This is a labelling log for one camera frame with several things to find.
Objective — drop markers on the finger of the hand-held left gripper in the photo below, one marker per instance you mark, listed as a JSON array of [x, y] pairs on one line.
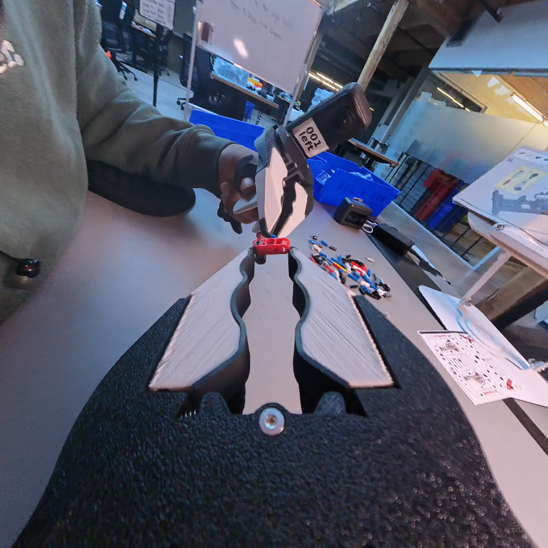
[[272, 192], [302, 205]]

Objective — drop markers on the whiteboard on stand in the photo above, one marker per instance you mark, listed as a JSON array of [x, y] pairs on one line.
[[261, 38]]

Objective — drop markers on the red connector brick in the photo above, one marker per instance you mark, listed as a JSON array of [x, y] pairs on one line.
[[269, 246]]

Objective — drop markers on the wooden background table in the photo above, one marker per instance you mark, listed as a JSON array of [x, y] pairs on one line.
[[372, 150], [244, 87]]

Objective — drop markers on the open instruction booklet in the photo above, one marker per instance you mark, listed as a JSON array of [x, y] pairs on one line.
[[505, 188]]

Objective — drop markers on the black cube camera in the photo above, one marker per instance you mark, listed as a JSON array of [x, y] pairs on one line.
[[351, 212]]

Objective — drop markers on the blue storage crates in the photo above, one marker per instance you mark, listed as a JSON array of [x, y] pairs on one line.
[[449, 216]]

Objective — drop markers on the black power adapter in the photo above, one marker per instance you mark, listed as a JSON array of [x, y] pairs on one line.
[[391, 237]]

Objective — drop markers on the pile of small toy bricks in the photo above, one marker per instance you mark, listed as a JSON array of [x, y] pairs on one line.
[[355, 267]]

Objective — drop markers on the white book stand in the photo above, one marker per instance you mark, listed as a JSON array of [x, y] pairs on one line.
[[449, 308]]

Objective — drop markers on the person's green sweatshirt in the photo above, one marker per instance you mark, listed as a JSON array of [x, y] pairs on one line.
[[38, 150]]

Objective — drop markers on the red storage crates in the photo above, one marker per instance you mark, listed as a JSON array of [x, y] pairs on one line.
[[436, 192]]

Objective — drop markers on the blue storage bin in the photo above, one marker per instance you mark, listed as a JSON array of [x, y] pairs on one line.
[[227, 128], [321, 167], [359, 188]]

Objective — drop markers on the white notice board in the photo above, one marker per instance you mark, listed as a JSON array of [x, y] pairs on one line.
[[157, 13]]

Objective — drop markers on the person's left hand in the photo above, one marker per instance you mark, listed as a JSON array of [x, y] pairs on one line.
[[227, 167]]

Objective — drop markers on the wooden pillar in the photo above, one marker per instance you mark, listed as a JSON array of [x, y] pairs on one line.
[[381, 43]]

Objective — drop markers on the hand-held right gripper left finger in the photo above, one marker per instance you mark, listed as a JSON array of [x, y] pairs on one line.
[[205, 329]]

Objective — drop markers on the paper instruction booklet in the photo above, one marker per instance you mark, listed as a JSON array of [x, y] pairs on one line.
[[471, 364]]

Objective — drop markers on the person's left forearm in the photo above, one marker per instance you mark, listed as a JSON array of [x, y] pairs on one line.
[[162, 150]]

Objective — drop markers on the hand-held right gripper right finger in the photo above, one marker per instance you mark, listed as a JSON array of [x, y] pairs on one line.
[[338, 334]]

